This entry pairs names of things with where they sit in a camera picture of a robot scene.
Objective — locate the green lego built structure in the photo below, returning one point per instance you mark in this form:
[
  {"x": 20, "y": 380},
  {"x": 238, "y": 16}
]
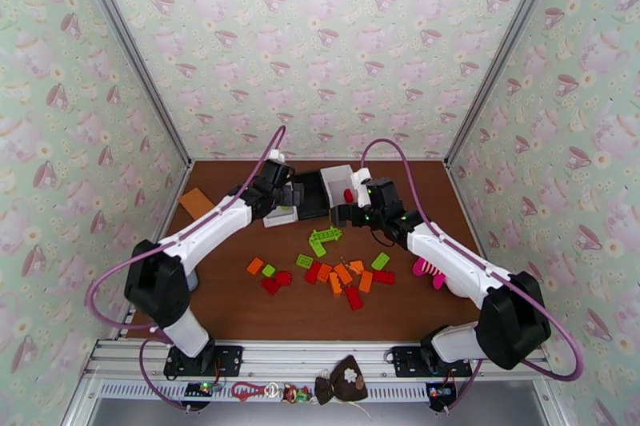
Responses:
[{"x": 320, "y": 240}]

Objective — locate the orange lego brick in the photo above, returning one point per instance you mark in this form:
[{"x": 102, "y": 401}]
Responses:
[
  {"x": 357, "y": 267},
  {"x": 255, "y": 266},
  {"x": 343, "y": 273},
  {"x": 365, "y": 282},
  {"x": 324, "y": 273},
  {"x": 335, "y": 285}
]

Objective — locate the red lego brick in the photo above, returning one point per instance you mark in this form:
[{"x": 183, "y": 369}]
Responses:
[
  {"x": 384, "y": 277},
  {"x": 313, "y": 272},
  {"x": 348, "y": 196},
  {"x": 283, "y": 278},
  {"x": 353, "y": 297},
  {"x": 270, "y": 286}
]

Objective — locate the small green lego brick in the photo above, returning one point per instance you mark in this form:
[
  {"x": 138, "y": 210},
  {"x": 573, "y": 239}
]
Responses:
[{"x": 268, "y": 270}]

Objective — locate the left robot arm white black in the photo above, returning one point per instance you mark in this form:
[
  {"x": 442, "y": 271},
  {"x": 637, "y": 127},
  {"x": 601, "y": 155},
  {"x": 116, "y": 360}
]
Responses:
[{"x": 210, "y": 232}]

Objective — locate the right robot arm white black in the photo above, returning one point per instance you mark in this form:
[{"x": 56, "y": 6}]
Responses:
[{"x": 450, "y": 250}]

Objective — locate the black plastic bin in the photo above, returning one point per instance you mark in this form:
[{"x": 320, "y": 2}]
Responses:
[{"x": 315, "y": 195}]

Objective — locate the white plastic bin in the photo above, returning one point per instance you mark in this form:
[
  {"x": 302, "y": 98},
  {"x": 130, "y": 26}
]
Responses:
[
  {"x": 275, "y": 221},
  {"x": 335, "y": 176}
]

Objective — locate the white crumb debris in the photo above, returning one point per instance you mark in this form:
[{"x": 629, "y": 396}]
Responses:
[{"x": 346, "y": 263}]

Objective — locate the orange-brown flat card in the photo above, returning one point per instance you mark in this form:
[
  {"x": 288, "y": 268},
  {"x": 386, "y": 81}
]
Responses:
[{"x": 192, "y": 202}]

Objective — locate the grey-blue oval object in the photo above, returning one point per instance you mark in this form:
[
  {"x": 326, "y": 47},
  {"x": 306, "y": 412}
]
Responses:
[{"x": 193, "y": 282}]

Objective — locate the brown pouch with flower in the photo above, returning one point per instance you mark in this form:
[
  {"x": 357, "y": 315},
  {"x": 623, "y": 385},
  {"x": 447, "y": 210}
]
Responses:
[{"x": 340, "y": 382}]

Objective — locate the small red green toy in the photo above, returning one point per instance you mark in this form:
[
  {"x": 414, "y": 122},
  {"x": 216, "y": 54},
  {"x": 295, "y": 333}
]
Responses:
[{"x": 295, "y": 393}]

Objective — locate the red plastic clip tool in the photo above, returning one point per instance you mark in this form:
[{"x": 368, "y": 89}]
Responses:
[{"x": 257, "y": 389}]

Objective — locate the small circuit board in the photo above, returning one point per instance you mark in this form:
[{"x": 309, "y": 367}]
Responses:
[
  {"x": 202, "y": 387},
  {"x": 440, "y": 392}
]

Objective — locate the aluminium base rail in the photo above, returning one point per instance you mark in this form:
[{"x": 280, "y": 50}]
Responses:
[{"x": 310, "y": 354}]

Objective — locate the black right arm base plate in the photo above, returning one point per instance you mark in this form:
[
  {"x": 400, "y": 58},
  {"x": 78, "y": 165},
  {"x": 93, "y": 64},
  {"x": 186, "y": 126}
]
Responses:
[{"x": 405, "y": 359}]

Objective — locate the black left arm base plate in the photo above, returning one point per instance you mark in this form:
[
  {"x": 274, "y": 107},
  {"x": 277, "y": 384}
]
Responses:
[{"x": 230, "y": 359}]

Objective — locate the aluminium frame post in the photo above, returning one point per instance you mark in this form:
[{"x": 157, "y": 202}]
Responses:
[
  {"x": 130, "y": 47},
  {"x": 506, "y": 47}
]

